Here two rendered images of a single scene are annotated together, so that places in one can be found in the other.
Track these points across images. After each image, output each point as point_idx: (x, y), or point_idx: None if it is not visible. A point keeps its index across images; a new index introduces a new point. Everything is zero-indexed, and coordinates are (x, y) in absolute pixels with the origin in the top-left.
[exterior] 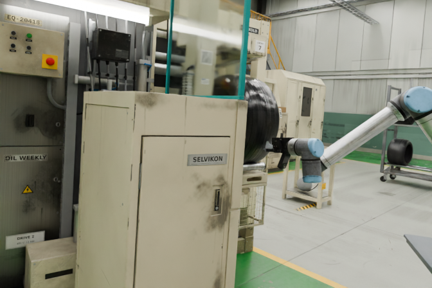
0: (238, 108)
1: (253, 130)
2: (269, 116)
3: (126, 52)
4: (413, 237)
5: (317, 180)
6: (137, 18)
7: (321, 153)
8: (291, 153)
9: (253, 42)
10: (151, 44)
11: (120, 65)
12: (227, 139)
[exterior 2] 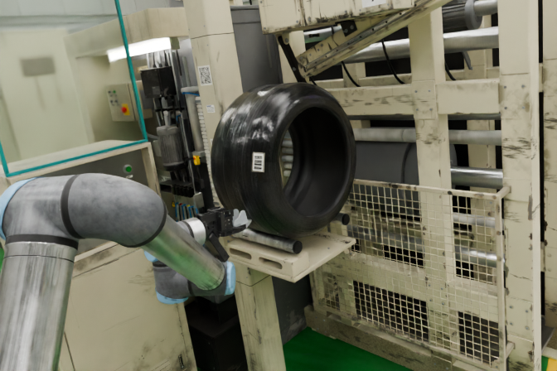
0: (7, 185)
1: (215, 188)
2: (232, 169)
3: (157, 88)
4: None
5: (157, 296)
6: (163, 45)
7: (152, 257)
8: None
9: None
10: None
11: (198, 91)
12: None
